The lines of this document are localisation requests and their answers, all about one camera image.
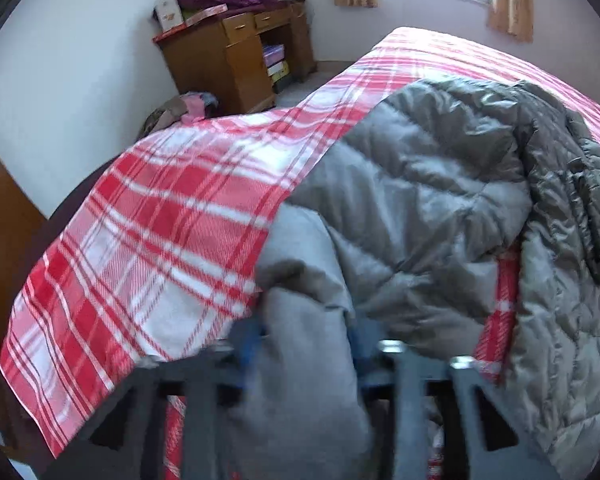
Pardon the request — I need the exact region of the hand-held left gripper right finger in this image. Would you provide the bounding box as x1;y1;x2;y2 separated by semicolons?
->
350;321;561;480

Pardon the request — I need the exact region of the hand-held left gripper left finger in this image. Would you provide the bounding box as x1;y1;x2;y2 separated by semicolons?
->
45;321;270;480

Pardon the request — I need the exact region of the grey puffer jacket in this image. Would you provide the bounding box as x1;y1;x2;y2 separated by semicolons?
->
225;77;600;480

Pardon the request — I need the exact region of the pile of clothes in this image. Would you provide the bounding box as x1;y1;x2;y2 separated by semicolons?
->
135;91;221;141

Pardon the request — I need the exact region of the red plaid bed sheet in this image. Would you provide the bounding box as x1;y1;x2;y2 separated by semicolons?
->
0;26;600;480

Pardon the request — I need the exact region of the brown wooden door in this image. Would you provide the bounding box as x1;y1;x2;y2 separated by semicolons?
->
0;125;48;361

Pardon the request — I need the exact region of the stack of boxes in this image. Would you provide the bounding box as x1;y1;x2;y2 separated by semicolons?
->
262;44;288;86

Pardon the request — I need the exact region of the wooden desk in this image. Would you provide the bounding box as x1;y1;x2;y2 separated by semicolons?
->
152;0;316;113

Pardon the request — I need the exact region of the flat red box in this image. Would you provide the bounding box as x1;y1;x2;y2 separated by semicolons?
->
184;4;229;27

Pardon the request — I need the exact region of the white box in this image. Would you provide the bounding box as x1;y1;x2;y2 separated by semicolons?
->
153;0;187;31

